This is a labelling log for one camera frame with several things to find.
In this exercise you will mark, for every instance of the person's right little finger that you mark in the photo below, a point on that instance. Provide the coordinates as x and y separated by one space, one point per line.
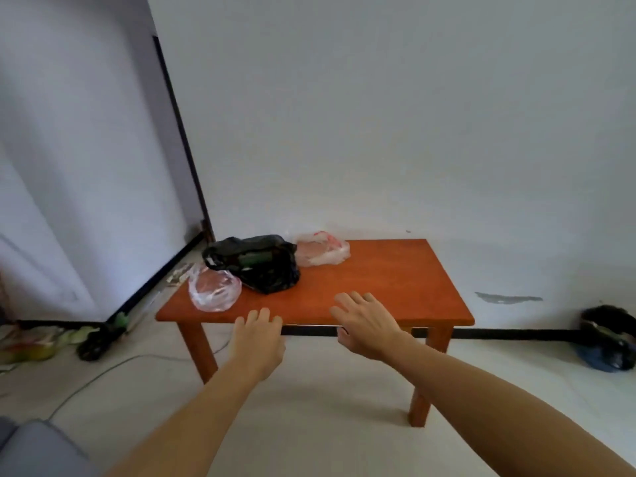
371 299

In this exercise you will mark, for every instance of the black and green bag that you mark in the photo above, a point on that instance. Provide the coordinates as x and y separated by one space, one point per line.
102 336

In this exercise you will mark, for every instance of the black plastic bag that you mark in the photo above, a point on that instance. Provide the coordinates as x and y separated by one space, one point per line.
258 263

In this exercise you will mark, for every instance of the person's left forearm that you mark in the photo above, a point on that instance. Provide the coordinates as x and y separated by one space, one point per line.
194 428

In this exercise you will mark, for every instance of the person's left little finger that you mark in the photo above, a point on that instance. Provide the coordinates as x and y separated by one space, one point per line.
240 322

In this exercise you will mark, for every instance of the person's right hand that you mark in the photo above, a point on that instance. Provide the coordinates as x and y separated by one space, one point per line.
370 328

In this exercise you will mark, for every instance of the black bag on blue cloth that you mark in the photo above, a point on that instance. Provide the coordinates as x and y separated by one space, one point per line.
608 336

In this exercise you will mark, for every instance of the person's left hand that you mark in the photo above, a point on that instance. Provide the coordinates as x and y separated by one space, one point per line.
256 348

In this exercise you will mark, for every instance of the colourful wrappers pile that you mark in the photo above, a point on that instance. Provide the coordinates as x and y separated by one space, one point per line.
35 345

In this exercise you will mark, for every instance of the person's right forearm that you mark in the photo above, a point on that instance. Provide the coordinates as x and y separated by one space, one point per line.
487 412

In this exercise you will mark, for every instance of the orange wooden table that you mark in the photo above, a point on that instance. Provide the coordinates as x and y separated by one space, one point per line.
392 283

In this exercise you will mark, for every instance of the dark door frame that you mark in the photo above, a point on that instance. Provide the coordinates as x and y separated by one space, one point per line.
183 139

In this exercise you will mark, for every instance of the clear plastic bag red print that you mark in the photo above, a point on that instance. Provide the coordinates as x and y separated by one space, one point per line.
322 250

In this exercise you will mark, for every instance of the grey sofa cushion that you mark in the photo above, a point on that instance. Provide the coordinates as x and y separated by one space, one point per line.
35 449

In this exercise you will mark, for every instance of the person's right middle finger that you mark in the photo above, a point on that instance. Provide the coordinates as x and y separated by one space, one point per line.
346 301

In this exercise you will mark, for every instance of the paper scraps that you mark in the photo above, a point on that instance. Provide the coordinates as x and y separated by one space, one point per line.
180 274

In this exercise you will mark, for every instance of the person's right thumb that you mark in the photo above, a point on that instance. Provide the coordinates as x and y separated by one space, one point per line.
344 338

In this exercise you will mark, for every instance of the person's left middle finger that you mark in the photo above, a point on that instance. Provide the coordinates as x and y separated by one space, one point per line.
264 314

